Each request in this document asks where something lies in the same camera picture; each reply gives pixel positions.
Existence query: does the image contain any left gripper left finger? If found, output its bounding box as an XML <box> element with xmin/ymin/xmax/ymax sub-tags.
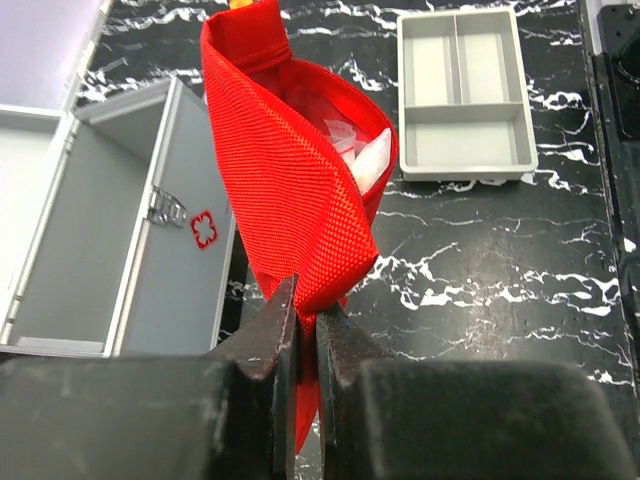
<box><xmin>1</xmin><ymin>278</ymin><xmax>297</xmax><ymax>479</ymax></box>

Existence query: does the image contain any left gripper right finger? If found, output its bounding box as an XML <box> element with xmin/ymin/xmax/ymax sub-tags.
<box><xmin>316</xmin><ymin>307</ymin><xmax>635</xmax><ymax>479</ymax></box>

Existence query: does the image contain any red first aid pouch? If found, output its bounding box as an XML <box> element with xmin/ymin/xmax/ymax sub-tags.
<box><xmin>201</xmin><ymin>1</ymin><xmax>392</xmax><ymax>445</ymax></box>

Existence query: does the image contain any cotton swab packet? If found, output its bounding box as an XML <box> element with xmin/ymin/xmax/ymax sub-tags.
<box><xmin>349</xmin><ymin>128</ymin><xmax>392</xmax><ymax>195</ymax></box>

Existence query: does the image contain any silver metal medicine case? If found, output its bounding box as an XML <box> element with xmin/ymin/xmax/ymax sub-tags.
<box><xmin>1</xmin><ymin>78</ymin><xmax>235</xmax><ymax>358</ymax></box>

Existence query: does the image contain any grey plastic tray insert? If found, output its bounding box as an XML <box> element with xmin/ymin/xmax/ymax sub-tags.
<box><xmin>397</xmin><ymin>7</ymin><xmax>538</xmax><ymax>182</ymax></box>

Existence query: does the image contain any brown bottle orange cap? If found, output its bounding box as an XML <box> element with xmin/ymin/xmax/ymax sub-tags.
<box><xmin>229</xmin><ymin>0</ymin><xmax>256</xmax><ymax>9</ymax></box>

